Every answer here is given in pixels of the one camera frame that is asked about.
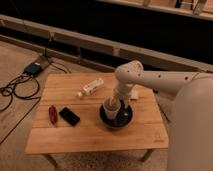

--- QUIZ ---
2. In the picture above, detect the black smartphone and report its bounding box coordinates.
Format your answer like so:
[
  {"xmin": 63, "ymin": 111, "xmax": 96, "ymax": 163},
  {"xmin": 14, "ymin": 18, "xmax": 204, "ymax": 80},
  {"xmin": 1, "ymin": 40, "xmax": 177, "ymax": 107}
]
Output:
[{"xmin": 59, "ymin": 107, "xmax": 80, "ymax": 126}]

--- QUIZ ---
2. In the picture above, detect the white ceramic cup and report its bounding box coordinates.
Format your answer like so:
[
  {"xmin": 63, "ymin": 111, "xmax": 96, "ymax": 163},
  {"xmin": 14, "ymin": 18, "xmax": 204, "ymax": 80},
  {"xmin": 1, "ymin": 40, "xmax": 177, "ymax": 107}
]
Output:
[{"xmin": 103, "ymin": 98, "xmax": 121, "ymax": 120}]

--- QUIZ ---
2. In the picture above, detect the red brown small object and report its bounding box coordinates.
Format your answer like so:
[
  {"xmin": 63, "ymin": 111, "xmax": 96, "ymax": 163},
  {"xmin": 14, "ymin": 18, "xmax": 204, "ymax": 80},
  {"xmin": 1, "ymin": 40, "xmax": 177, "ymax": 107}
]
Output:
[{"xmin": 48, "ymin": 105, "xmax": 58, "ymax": 125}]

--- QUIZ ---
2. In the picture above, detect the beige rectangular block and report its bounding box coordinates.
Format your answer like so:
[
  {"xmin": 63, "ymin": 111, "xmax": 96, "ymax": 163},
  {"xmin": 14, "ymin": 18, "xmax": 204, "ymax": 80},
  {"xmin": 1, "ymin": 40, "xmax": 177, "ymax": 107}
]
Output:
[{"xmin": 130, "ymin": 89, "xmax": 139, "ymax": 100}]

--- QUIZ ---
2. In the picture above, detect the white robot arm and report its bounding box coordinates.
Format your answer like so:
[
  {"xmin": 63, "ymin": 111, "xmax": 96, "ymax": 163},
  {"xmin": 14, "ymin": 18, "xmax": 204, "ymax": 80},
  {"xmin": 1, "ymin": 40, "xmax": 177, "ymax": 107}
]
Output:
[{"xmin": 114, "ymin": 60, "xmax": 213, "ymax": 171}]

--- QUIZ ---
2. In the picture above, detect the black floor cable left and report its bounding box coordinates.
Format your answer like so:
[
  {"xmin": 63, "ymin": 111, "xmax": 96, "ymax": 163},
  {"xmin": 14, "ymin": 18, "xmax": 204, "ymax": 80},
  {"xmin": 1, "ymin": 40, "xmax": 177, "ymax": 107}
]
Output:
[{"xmin": 0, "ymin": 73, "xmax": 42, "ymax": 144}]

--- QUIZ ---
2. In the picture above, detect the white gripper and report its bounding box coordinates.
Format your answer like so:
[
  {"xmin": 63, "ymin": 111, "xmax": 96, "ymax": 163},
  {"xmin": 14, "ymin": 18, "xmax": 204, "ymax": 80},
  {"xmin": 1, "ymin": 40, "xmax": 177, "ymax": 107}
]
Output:
[{"xmin": 111, "ymin": 82, "xmax": 134, "ymax": 106}]

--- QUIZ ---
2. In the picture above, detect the wooden table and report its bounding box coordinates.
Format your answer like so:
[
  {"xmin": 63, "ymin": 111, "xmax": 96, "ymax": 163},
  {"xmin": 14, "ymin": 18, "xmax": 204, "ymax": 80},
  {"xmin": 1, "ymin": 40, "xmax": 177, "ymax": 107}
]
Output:
[{"xmin": 25, "ymin": 73, "xmax": 168, "ymax": 154}]

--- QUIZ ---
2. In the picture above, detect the dark ceramic bowl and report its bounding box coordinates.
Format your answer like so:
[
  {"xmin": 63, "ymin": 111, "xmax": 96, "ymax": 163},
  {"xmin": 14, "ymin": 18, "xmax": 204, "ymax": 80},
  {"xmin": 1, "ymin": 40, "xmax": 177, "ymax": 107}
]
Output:
[{"xmin": 99, "ymin": 102, "xmax": 133, "ymax": 128}]

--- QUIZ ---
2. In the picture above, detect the white bottle lying down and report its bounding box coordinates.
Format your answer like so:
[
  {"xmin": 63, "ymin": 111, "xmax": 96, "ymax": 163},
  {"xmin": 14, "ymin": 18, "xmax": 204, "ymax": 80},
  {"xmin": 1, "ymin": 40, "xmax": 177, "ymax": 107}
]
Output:
[{"xmin": 77, "ymin": 78, "xmax": 104, "ymax": 97}]

